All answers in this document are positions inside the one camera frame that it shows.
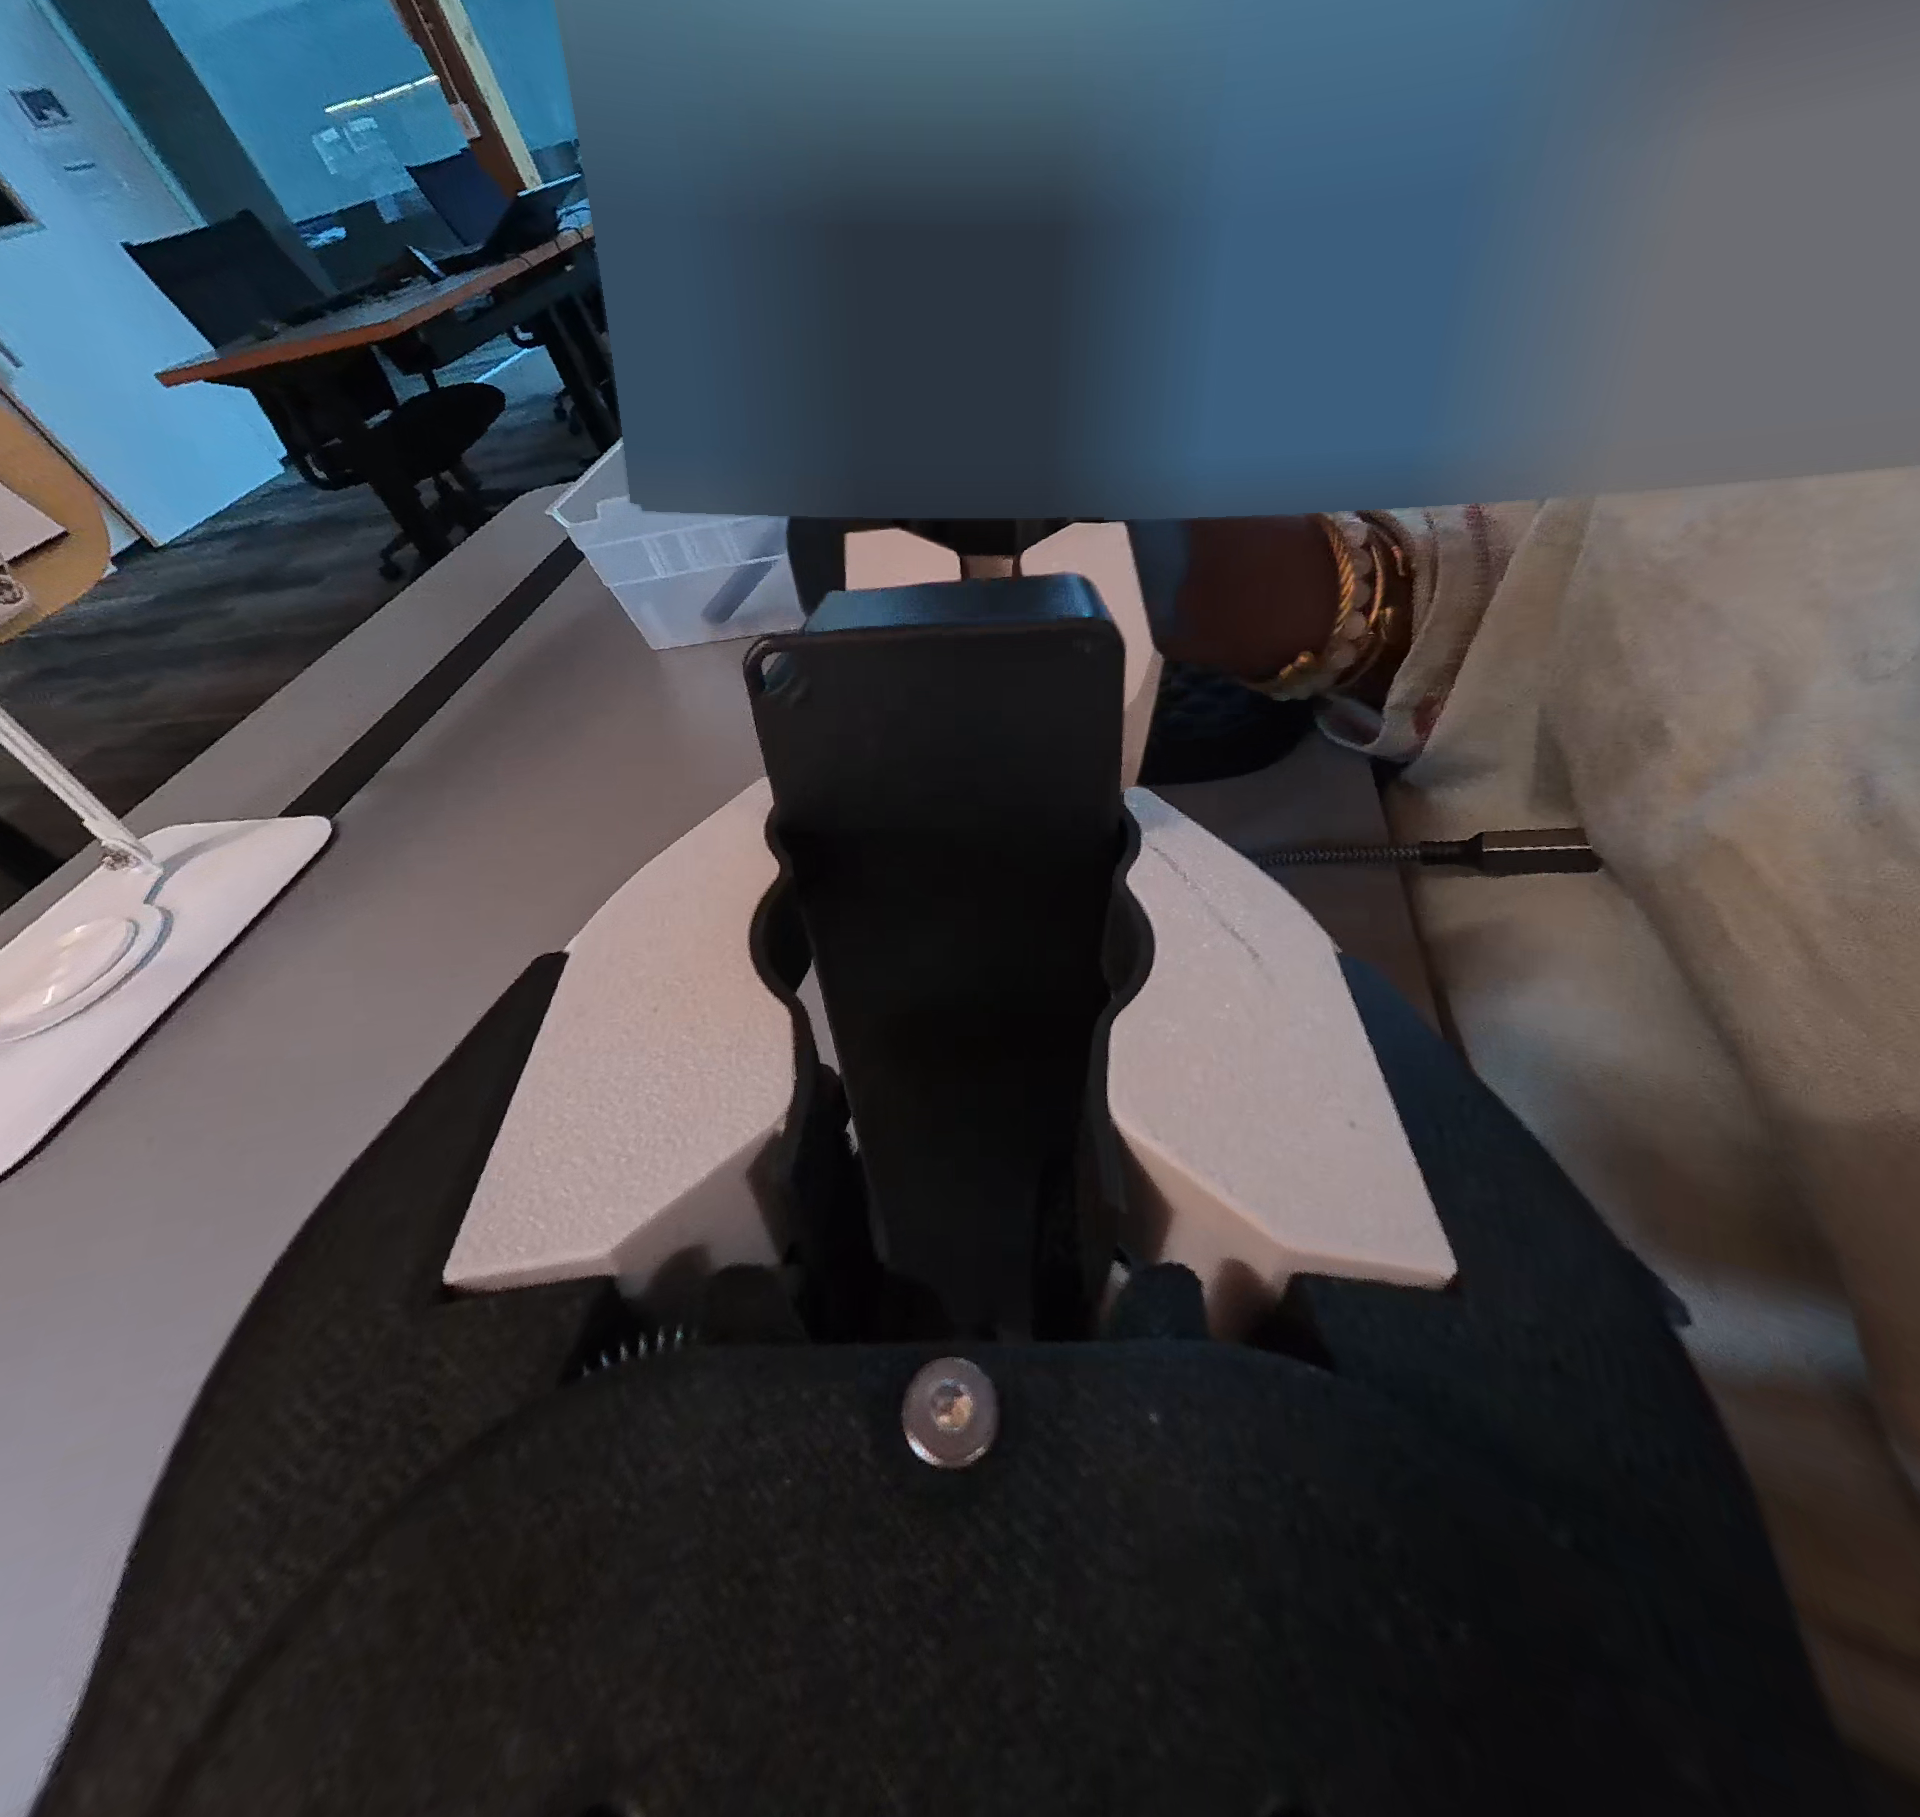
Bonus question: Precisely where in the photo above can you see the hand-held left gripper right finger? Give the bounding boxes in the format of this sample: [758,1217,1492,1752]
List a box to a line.
[1104,786,1459,1319]

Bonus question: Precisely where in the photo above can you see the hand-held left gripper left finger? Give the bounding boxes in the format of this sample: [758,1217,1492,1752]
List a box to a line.
[441,780,824,1299]

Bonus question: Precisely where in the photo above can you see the black multi-port USB hub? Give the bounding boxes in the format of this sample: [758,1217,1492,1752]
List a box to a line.
[741,571,1130,1341]

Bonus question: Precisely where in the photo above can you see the black quilted wrist rest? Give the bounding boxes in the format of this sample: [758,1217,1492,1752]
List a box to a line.
[1137,654,1322,788]

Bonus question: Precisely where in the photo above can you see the gold bangle bracelet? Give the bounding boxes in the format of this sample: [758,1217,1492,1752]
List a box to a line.
[1238,513,1419,702]

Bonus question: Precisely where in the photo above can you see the wooden-edged office desk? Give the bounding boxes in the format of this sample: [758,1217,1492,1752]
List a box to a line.
[158,227,604,498]

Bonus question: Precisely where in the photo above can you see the grey braided USB cable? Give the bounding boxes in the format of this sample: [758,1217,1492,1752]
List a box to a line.
[1257,827,1602,878]

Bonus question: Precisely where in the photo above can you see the person's right hand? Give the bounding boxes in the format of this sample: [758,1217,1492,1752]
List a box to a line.
[1157,513,1352,690]

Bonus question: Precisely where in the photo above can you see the clear plastic bin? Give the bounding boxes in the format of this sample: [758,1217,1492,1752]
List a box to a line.
[547,437,798,651]

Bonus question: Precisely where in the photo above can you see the black office chair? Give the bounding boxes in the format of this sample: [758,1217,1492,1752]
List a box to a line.
[124,210,504,582]

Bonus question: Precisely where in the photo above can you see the pale bead bracelet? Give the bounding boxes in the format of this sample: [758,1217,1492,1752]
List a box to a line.
[1327,520,1388,650]

